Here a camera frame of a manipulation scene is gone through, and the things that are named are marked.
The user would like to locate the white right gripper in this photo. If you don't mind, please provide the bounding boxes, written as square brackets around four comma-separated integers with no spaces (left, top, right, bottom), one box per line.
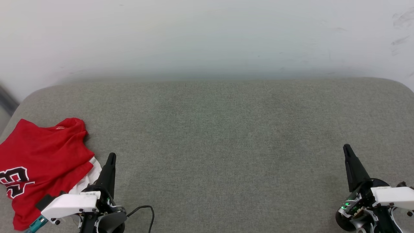
[335,144,414,233]

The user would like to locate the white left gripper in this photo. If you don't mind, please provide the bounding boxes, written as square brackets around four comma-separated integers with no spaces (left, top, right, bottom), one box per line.
[41,153,126,233]

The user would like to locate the red Bulls basketball jersey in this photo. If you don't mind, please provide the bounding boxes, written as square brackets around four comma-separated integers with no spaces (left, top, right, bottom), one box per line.
[0,117,103,231]

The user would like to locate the grey fabric sofa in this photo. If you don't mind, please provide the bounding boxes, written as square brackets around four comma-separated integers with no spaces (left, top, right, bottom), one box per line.
[0,77,414,233]

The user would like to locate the thin black cable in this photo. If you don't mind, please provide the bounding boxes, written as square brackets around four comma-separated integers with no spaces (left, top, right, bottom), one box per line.
[125,205,155,233]

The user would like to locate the black cable with teal plug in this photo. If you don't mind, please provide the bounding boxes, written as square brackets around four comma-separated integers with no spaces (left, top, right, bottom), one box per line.
[24,215,49,233]

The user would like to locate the dark wall baseboard strip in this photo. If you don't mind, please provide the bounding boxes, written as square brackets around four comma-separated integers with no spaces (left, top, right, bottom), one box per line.
[0,83,19,117]

